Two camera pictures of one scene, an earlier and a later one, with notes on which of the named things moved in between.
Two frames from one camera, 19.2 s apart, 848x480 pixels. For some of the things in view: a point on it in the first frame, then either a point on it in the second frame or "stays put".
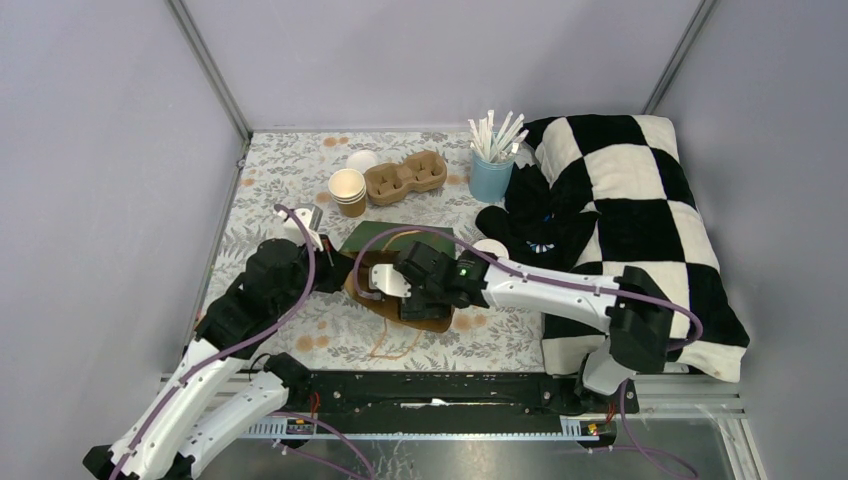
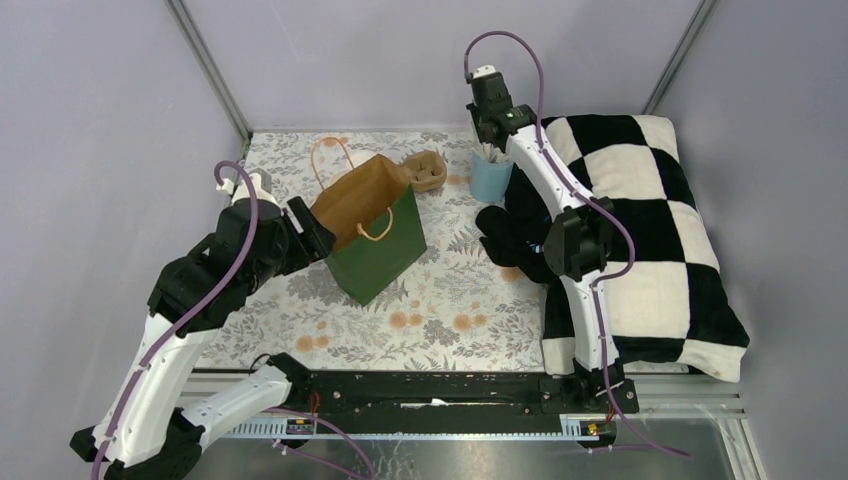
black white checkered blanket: [648, 215] stays put
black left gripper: [337, 265] → [316, 240]
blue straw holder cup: [489, 181] stays put
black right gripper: [416, 306] → [474, 113]
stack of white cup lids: [361, 160] stays put
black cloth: [542, 224] stays put
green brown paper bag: [370, 244] → [373, 215]
